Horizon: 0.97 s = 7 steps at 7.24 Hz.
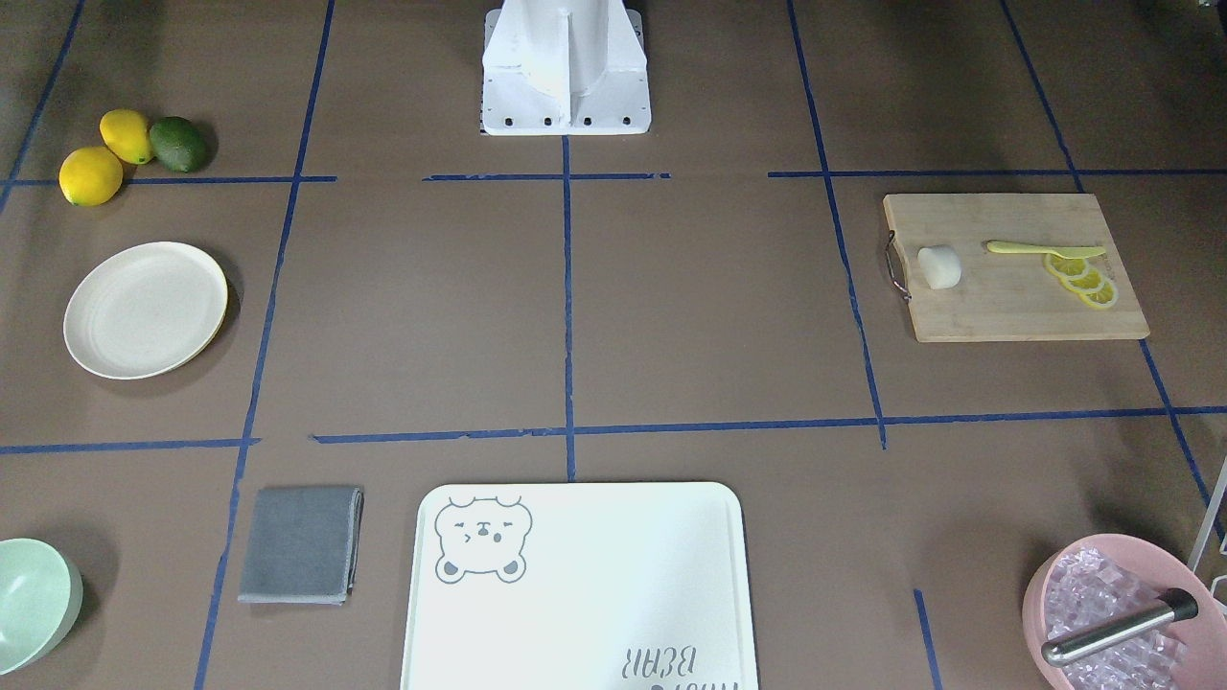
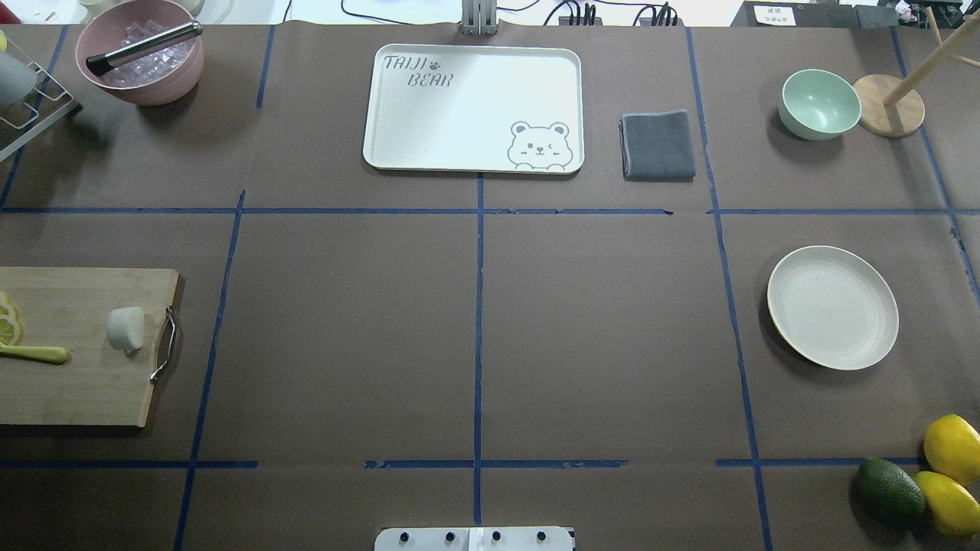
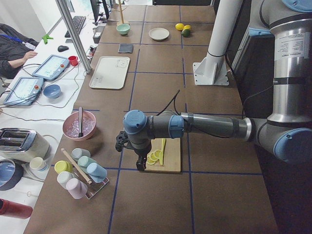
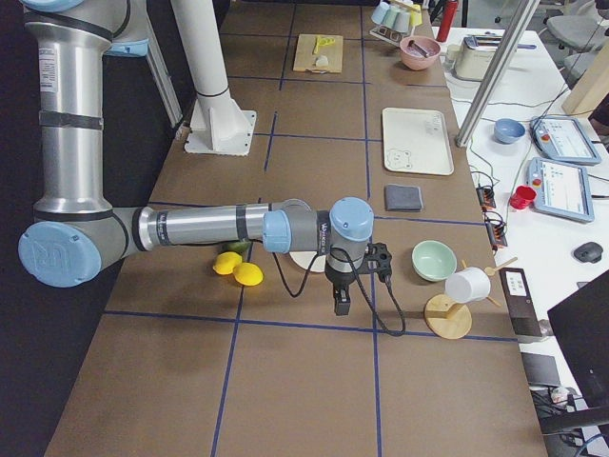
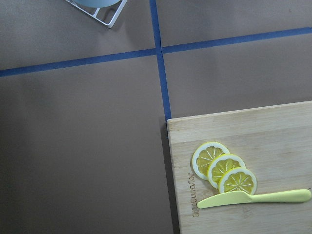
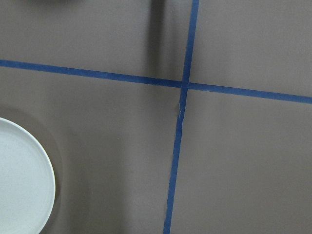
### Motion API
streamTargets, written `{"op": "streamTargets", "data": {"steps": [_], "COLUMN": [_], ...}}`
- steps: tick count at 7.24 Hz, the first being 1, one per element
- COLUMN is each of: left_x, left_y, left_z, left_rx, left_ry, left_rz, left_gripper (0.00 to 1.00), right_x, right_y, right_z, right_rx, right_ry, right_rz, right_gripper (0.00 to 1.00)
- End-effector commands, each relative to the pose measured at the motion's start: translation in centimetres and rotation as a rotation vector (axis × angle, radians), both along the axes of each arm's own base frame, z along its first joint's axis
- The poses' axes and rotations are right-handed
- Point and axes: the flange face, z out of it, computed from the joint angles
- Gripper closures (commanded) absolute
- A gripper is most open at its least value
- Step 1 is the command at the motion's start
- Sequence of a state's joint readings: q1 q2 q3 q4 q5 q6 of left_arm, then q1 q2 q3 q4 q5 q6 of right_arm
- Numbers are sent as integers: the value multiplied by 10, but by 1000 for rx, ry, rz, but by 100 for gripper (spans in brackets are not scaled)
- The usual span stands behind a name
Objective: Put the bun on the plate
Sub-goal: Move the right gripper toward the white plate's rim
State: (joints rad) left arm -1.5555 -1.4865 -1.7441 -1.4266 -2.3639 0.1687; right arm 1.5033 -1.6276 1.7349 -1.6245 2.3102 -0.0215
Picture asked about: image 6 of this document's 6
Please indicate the round white plate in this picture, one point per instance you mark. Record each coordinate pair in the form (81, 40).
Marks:
(27, 181)

